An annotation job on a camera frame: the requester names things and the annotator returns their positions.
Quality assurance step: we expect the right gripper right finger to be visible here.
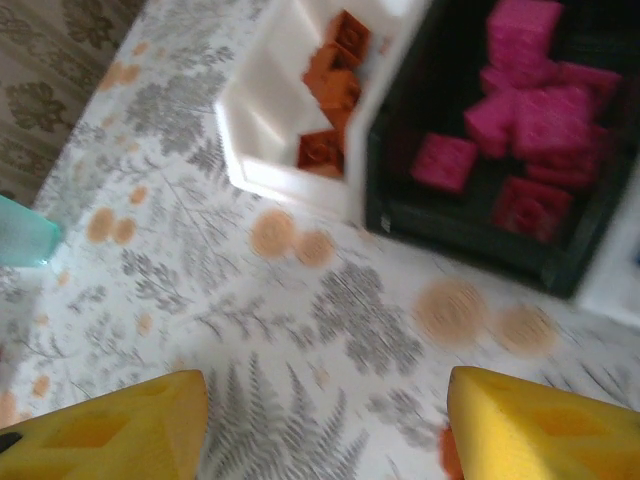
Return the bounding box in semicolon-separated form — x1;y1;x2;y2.
445;364;640;480

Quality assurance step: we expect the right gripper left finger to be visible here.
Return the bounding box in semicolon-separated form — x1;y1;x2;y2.
0;368;209;480

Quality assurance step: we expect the pink lego brick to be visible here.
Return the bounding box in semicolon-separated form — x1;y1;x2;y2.
514;84;609;161
491;174;575;245
478;64;531;96
409;132;479;194
524;155;604;190
485;0;566;66
554;62;625;109
462;94;521;159

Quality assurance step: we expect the orange lego brick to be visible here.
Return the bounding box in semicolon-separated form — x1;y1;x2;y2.
323;102;360;144
301;43;363;109
438;423;464;480
296;128;347;180
325;9;373;57

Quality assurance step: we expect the white plastic bin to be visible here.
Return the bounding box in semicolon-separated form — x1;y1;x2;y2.
213;0;434;224
573;187;640;329

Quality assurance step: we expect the teal translucent cup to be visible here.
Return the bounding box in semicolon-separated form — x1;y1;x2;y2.
0;193;65;270

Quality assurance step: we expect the black plastic bin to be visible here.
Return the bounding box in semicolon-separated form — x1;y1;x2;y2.
360;0;640;301

